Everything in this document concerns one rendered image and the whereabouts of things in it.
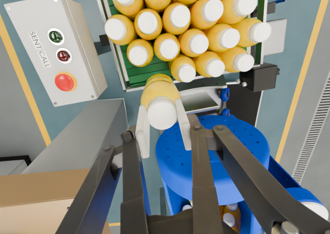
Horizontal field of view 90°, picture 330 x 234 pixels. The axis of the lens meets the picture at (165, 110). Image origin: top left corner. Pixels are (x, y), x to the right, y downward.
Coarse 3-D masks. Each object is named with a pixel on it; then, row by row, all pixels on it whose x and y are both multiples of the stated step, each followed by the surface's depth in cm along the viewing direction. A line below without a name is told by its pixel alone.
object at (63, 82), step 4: (56, 76) 33; (60, 76) 33; (64, 76) 33; (68, 76) 34; (56, 80) 34; (60, 80) 34; (64, 80) 34; (68, 80) 34; (72, 80) 34; (56, 84) 34; (60, 84) 34; (64, 84) 34; (68, 84) 34; (72, 84) 34; (60, 88) 34; (64, 88) 34; (68, 88) 34
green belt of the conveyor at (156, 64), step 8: (112, 8) 47; (160, 16) 48; (152, 40) 51; (120, 48) 51; (128, 64) 53; (152, 64) 54; (160, 64) 54; (128, 72) 55; (136, 72) 55; (144, 72) 55; (152, 72) 55; (160, 72) 55; (168, 72) 55; (136, 80) 56; (144, 80) 56
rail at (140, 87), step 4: (256, 64) 49; (224, 72) 48; (228, 72) 48; (196, 76) 49; (200, 76) 48; (176, 80) 48; (140, 84) 51; (144, 84) 50; (128, 88) 49; (132, 88) 49; (136, 88) 49; (140, 88) 49
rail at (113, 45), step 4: (100, 0) 39; (100, 4) 40; (104, 4) 42; (100, 8) 40; (104, 8) 41; (104, 12) 41; (104, 16) 41; (104, 20) 41; (104, 24) 41; (112, 44) 43; (112, 48) 44; (112, 52) 44; (116, 52) 46; (116, 56) 45; (116, 60) 45; (116, 64) 46; (120, 64) 48; (120, 68) 47; (120, 72) 47; (120, 76) 47; (124, 80) 49; (124, 84) 48; (124, 88) 48
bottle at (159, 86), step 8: (152, 80) 29; (160, 80) 27; (168, 80) 29; (144, 88) 29; (152, 88) 24; (160, 88) 24; (168, 88) 24; (176, 88) 26; (144, 96) 24; (152, 96) 23; (160, 96) 22; (168, 96) 23; (176, 96) 24; (144, 104) 24
